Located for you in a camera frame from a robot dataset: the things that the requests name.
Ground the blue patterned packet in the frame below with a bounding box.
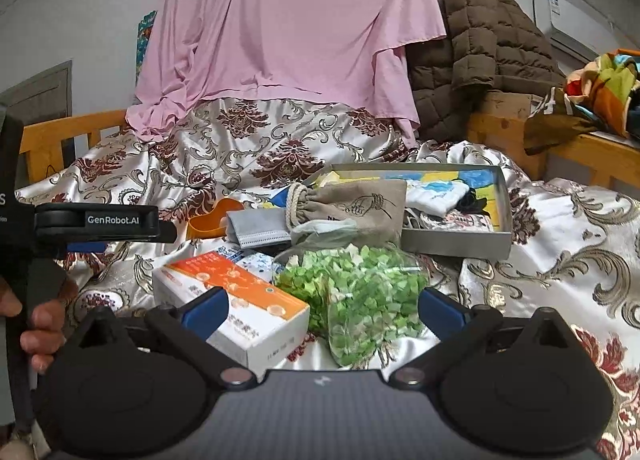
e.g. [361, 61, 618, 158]
[220, 246, 281, 286]

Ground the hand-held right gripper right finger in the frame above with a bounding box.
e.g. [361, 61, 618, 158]
[390, 289, 571, 386]

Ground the pink cloth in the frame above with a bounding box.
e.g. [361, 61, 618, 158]
[125, 0, 448, 148]

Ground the grey door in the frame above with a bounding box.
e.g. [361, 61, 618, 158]
[0, 60, 73, 126]

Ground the wooden bed frame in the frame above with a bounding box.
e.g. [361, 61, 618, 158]
[20, 109, 640, 191]

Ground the orange heart-shaped container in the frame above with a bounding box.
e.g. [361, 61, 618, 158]
[186, 197, 246, 241]

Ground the brown quilted jacket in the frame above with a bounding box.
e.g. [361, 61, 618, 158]
[405, 0, 566, 143]

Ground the white air conditioner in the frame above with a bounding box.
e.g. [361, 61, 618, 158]
[532, 0, 626, 61]

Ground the grey shallow box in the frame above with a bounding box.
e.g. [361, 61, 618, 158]
[305, 163, 513, 261]

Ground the beige drawstring pouch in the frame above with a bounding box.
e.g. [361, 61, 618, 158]
[285, 179, 408, 246]

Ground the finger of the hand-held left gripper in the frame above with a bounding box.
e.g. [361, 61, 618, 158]
[66, 219, 178, 253]

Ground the olive cloth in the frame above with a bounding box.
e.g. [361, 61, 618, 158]
[522, 110, 608, 156]

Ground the orange and white carton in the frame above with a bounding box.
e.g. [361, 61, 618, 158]
[151, 250, 311, 380]

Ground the bag of green paper pieces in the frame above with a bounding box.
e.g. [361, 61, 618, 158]
[272, 217, 431, 368]

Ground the grey face mask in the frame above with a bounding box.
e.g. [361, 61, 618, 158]
[226, 210, 293, 248]

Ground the floral satin blanket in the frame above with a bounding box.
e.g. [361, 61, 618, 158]
[15, 98, 640, 460]

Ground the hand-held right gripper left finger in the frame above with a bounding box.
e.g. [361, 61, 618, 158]
[75, 287, 253, 387]

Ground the person's left hand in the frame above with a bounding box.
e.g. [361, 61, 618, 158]
[0, 260, 78, 372]

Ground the white cloth with blue print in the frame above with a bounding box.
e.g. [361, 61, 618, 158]
[405, 179, 473, 217]

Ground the colourful clothes pile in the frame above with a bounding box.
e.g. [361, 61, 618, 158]
[565, 50, 640, 138]

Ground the cardboard box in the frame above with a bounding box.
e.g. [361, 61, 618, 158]
[482, 90, 533, 118]

